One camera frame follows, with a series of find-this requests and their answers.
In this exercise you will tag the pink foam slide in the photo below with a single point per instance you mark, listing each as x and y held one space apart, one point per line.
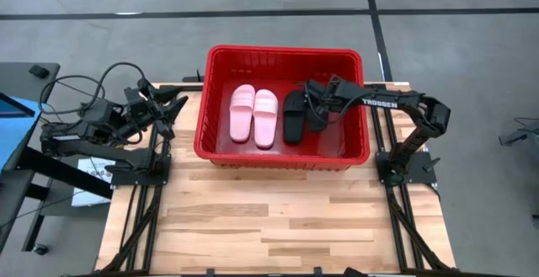
241 117
265 121

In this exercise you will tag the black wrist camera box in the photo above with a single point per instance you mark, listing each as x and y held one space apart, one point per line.
135 97

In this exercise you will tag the small black device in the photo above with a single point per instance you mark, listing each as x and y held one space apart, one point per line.
38 71

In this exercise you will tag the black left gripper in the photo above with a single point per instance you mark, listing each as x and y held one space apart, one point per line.
147 113

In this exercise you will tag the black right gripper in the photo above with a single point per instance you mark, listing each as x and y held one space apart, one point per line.
334 92

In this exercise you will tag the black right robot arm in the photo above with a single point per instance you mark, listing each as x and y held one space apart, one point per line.
404 100

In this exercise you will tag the black side desk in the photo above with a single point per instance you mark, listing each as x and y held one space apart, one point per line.
17 75

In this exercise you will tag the white paper sheet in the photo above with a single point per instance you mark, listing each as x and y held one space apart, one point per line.
88 193

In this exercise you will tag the red plastic bin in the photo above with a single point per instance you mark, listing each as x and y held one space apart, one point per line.
269 64

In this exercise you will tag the black caster wheel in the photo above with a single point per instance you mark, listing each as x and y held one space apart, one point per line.
41 249

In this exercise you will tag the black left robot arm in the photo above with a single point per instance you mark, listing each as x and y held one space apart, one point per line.
105 152

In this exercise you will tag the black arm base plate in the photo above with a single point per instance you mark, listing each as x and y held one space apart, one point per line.
421 172
139 178

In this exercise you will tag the blue panel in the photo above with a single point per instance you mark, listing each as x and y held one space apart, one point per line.
17 138

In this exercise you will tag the black foam slide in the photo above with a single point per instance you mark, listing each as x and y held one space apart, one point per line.
293 125
318 122

